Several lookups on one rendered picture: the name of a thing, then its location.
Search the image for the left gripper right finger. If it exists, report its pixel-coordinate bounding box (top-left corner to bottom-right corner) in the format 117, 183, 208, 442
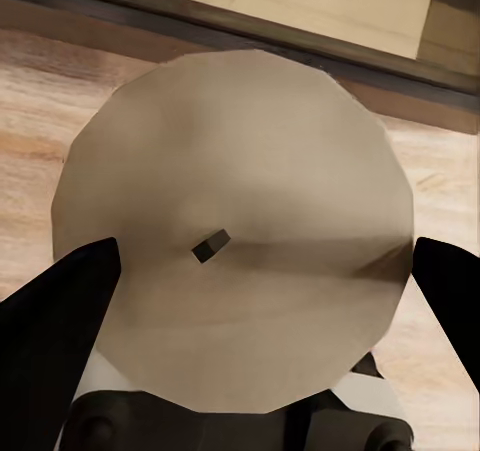
412, 237, 480, 394

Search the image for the pillar candle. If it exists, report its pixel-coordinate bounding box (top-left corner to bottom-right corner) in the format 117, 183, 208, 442
51, 49, 415, 415

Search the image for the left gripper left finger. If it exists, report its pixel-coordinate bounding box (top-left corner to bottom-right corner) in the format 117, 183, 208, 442
0, 237, 121, 451

